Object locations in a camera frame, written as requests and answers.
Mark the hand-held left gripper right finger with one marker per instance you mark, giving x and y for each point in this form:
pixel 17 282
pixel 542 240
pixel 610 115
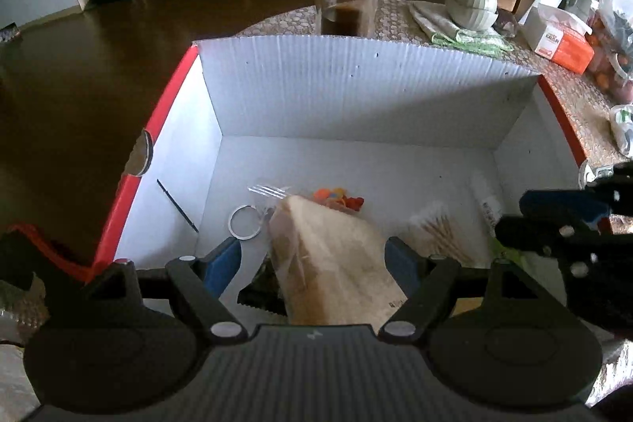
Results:
pixel 398 261

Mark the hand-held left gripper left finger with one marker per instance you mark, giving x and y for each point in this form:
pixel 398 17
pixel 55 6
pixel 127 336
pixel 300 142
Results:
pixel 222 265

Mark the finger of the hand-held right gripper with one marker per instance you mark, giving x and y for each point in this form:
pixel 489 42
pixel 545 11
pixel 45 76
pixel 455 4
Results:
pixel 529 234
pixel 559 204

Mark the black snack packet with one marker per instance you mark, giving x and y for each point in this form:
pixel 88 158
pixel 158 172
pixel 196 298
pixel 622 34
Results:
pixel 262 291

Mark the pack of cotton swabs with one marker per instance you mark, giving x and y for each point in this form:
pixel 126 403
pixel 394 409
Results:
pixel 440 231

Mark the bag of orange toy pieces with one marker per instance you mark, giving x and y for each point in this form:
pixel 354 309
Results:
pixel 339 199

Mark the red shoe box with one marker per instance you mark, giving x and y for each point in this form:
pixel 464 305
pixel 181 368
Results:
pixel 346 95

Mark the white and blue packet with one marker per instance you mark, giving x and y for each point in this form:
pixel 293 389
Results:
pixel 624 130

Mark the bag of red fruit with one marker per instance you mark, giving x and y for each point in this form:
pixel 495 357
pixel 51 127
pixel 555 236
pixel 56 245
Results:
pixel 608 76

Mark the orange tissue box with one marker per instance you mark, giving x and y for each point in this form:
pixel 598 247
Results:
pixel 559 41

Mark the red chair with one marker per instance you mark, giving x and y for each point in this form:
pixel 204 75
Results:
pixel 59 254

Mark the small dark figurine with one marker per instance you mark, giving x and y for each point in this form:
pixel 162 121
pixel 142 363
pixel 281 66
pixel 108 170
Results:
pixel 507 25

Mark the green checked cloth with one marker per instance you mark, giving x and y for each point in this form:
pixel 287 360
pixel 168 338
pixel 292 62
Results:
pixel 445 31

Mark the green pumpkin-shaped pot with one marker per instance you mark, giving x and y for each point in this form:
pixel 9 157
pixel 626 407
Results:
pixel 470 4

